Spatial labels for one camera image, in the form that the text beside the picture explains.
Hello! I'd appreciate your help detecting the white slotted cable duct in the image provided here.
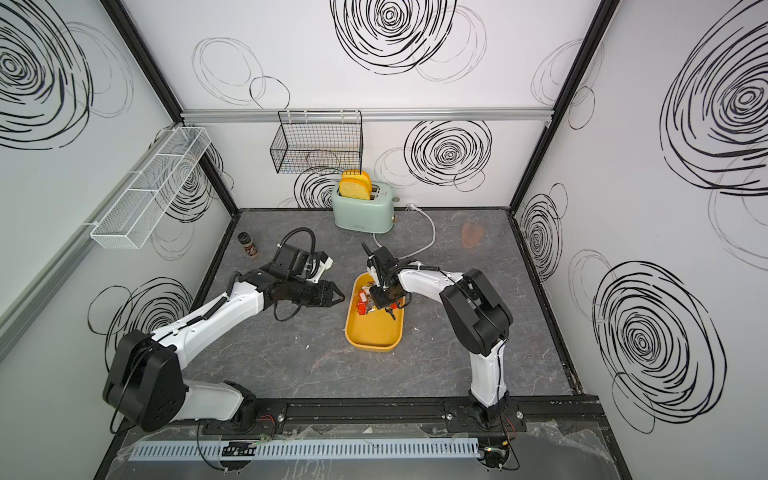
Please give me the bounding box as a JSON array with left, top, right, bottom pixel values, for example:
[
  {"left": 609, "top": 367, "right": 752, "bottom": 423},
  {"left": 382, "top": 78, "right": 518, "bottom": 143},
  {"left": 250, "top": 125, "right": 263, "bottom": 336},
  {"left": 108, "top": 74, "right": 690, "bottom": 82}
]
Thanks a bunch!
[{"left": 128, "top": 438, "right": 481, "bottom": 463}]

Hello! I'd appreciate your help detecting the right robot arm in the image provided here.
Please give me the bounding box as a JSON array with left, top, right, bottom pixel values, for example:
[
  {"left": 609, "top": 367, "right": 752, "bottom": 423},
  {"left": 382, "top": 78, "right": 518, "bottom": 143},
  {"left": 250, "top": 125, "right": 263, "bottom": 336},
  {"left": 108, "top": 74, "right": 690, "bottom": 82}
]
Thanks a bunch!
[{"left": 367, "top": 262, "right": 513, "bottom": 424}]

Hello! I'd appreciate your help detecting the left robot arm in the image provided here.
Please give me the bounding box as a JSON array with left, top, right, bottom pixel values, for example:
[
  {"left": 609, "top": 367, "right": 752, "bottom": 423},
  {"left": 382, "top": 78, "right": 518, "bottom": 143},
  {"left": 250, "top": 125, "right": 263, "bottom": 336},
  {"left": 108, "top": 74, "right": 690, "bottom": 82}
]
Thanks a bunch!
[{"left": 102, "top": 269, "right": 345, "bottom": 433}]

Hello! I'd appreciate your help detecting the mint green toaster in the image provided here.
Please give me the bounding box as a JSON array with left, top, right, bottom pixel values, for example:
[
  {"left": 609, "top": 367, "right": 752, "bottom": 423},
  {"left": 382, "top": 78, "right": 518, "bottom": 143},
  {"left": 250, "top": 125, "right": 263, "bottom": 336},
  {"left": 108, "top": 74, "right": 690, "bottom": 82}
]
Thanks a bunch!
[{"left": 332, "top": 182, "right": 395, "bottom": 234}]

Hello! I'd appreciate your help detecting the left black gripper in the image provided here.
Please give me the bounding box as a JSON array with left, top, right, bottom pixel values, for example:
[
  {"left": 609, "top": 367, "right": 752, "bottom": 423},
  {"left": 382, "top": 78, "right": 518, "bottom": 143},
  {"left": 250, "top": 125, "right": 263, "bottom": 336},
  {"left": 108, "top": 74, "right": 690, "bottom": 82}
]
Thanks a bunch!
[{"left": 288, "top": 278, "right": 347, "bottom": 306}]

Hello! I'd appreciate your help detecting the white wire wall shelf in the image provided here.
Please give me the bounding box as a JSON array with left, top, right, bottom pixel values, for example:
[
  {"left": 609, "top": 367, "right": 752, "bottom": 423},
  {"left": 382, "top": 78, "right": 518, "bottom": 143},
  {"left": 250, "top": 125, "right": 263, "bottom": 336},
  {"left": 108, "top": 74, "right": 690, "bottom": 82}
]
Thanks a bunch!
[{"left": 90, "top": 127, "right": 211, "bottom": 249}]

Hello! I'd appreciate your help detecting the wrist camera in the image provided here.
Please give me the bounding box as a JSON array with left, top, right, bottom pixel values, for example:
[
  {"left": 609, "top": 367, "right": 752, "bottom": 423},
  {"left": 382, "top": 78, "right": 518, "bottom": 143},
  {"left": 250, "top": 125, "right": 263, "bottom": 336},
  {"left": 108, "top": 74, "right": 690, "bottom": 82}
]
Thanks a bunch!
[
  {"left": 266, "top": 245, "right": 333, "bottom": 283},
  {"left": 361, "top": 242, "right": 399, "bottom": 287}
]

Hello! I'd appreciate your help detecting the brown spice jar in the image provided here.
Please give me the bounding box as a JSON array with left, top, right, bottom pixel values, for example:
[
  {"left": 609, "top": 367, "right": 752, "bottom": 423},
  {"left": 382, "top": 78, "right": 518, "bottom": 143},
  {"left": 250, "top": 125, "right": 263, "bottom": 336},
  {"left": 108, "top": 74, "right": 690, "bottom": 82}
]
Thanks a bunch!
[{"left": 237, "top": 231, "right": 259, "bottom": 258}]

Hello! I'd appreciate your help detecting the yellow toast slice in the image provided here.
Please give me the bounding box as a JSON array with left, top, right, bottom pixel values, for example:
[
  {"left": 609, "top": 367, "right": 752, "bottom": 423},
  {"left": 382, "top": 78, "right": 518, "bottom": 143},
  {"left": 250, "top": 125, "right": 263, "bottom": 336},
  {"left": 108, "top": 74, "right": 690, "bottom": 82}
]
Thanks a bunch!
[{"left": 339, "top": 170, "right": 373, "bottom": 201}]

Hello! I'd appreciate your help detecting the yellow plastic storage box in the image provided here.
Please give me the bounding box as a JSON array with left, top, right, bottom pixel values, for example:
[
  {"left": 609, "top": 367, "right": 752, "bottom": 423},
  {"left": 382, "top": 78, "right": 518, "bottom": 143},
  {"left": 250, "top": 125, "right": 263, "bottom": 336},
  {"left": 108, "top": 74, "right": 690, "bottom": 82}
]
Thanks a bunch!
[{"left": 344, "top": 273, "right": 405, "bottom": 352}]

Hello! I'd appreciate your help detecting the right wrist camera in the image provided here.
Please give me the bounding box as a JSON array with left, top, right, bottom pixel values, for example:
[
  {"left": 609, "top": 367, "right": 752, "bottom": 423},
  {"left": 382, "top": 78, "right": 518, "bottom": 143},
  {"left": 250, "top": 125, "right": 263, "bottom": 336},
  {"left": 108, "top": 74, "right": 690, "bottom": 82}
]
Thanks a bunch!
[{"left": 361, "top": 242, "right": 399, "bottom": 287}]

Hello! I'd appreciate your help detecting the pile of tagged keys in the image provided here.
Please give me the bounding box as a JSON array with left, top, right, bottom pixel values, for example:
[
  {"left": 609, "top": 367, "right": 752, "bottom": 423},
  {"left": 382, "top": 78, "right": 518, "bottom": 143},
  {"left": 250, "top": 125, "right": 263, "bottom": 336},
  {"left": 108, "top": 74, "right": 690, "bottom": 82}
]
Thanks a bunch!
[{"left": 356, "top": 283, "right": 398, "bottom": 320}]

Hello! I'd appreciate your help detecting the white toaster power cable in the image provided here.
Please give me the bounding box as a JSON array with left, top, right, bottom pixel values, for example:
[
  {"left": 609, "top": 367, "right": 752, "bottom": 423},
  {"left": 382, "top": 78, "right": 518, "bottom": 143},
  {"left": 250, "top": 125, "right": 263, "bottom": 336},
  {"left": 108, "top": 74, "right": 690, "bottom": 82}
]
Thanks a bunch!
[{"left": 372, "top": 203, "right": 437, "bottom": 262}]

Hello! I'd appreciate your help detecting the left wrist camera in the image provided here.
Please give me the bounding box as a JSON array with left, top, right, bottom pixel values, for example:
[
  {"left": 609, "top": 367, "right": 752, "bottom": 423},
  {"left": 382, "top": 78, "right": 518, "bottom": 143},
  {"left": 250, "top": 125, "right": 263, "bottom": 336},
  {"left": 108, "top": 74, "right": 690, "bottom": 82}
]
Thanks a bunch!
[{"left": 266, "top": 245, "right": 333, "bottom": 283}]

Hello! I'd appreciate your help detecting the black wire wall basket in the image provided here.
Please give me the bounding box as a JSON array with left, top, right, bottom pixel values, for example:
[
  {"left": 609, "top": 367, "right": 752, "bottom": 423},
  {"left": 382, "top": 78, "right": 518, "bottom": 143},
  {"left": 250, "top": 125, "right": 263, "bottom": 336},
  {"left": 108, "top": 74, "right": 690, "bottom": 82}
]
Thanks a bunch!
[{"left": 269, "top": 109, "right": 364, "bottom": 174}]

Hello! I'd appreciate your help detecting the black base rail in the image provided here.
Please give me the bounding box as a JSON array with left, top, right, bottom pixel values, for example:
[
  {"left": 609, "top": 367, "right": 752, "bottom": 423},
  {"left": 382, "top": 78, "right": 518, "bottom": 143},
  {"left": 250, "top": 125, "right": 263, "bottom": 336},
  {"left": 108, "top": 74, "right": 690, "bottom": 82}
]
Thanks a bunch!
[{"left": 122, "top": 392, "right": 607, "bottom": 436}]

